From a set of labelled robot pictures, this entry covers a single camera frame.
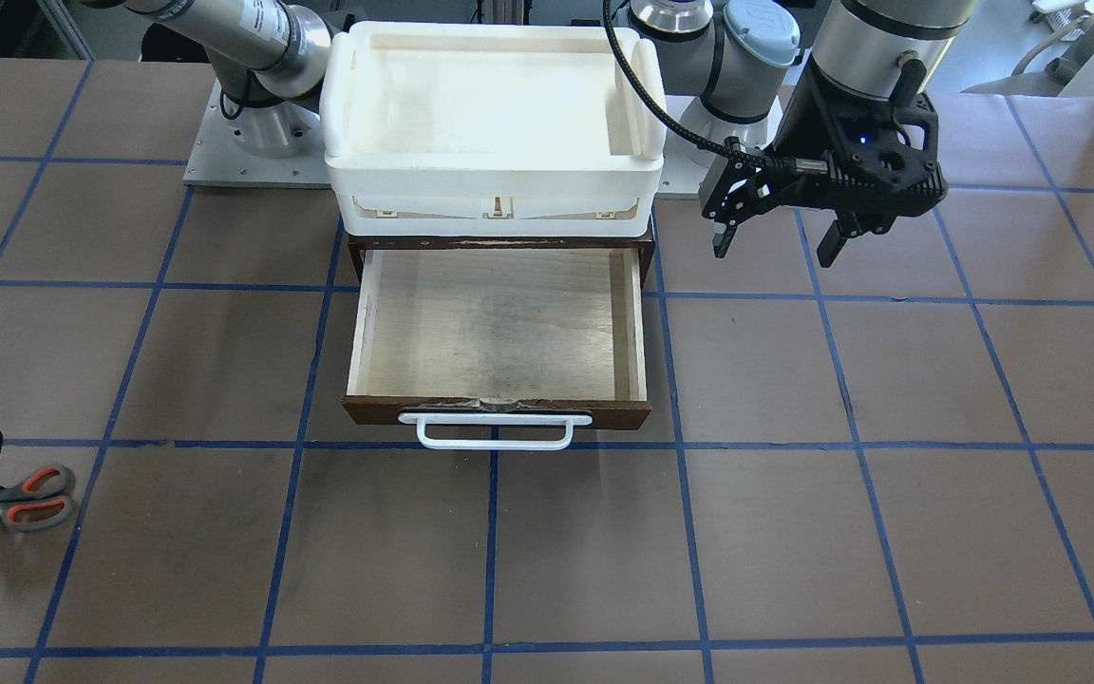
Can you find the grey orange handled scissors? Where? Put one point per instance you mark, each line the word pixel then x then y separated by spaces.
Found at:
pixel 39 502

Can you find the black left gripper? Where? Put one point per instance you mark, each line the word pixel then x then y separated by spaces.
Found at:
pixel 801 128

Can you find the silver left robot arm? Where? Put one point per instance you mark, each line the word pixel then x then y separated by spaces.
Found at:
pixel 731 57

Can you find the wooden drawer with white handle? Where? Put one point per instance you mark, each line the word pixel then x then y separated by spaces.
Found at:
pixel 499 349

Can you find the white plastic tray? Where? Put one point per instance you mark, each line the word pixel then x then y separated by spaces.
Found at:
pixel 483 131

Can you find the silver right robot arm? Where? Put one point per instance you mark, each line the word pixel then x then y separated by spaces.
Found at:
pixel 270 59

